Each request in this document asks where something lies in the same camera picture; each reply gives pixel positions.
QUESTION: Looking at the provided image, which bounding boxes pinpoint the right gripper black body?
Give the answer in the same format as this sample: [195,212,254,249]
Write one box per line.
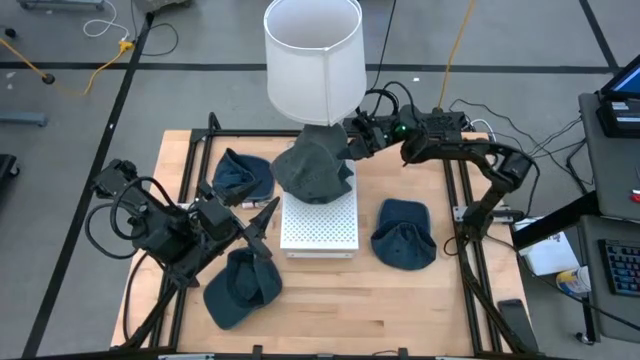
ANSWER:
[355,113,395,150]

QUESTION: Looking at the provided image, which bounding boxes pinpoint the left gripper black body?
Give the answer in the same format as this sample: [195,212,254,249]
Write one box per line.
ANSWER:
[194,198,248,247]

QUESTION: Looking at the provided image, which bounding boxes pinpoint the blue denim baseball cap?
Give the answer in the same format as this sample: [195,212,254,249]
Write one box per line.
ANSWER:
[212,147,276,204]
[370,198,438,272]

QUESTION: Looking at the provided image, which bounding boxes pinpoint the dark garments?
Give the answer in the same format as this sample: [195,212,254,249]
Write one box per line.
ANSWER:
[271,123,357,205]

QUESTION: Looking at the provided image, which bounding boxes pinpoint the navy blue baseball cap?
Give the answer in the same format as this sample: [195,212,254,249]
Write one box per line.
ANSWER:
[202,247,284,331]

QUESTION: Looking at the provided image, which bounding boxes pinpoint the white lamp shade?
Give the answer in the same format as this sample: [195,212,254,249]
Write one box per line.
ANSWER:
[263,0,370,128]

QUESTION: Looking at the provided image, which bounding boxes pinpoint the white perforated metal rack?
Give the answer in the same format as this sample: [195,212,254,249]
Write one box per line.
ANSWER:
[278,159,360,260]

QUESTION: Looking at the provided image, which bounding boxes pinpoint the white paper box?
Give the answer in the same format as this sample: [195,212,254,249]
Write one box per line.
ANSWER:
[513,217,581,277]

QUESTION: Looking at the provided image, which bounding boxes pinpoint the grey desk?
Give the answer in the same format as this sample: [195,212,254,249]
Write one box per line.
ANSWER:
[577,92,640,221]

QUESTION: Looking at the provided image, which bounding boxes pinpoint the black flat pedal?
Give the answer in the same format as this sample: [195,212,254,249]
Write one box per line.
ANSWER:
[497,298,541,355]

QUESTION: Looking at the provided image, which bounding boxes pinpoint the black desktop device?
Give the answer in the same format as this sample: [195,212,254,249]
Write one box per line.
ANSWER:
[595,97,640,140]

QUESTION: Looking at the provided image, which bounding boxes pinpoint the wipes canister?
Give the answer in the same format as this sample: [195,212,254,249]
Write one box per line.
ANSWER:
[554,265,593,300]

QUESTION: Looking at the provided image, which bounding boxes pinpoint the laptop computer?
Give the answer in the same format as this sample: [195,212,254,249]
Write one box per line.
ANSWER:
[599,53,640,100]

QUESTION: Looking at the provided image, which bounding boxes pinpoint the black keyboard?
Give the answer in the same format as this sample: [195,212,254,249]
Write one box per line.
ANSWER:
[597,238,640,298]

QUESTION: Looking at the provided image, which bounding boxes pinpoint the black hanging cable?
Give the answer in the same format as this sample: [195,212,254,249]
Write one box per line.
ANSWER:
[372,0,400,92]

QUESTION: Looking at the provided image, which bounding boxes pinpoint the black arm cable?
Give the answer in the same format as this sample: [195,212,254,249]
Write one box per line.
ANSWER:
[83,175,174,262]

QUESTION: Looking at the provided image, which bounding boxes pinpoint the yellow hanging cable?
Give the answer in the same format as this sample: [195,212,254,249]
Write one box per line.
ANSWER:
[437,0,477,110]

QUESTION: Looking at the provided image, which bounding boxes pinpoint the yellow extension cord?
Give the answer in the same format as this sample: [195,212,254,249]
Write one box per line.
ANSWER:
[0,37,135,97]

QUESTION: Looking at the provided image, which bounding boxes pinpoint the white floor cable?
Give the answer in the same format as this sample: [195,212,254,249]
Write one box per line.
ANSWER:
[82,0,132,42]

